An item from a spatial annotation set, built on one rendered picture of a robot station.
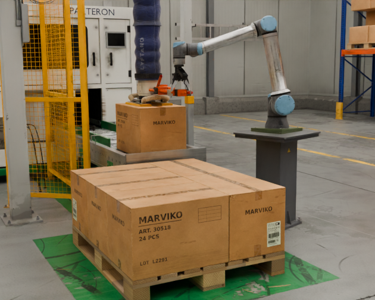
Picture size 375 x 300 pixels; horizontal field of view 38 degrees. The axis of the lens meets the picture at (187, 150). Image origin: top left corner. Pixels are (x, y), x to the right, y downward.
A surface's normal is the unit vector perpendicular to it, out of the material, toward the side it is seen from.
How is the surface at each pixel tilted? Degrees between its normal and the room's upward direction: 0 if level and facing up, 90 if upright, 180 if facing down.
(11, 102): 91
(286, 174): 90
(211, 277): 90
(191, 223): 90
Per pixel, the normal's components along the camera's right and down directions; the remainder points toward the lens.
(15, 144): 0.46, 0.10
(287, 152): 0.72, 0.10
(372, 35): -0.93, 0.09
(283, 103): 0.09, 0.18
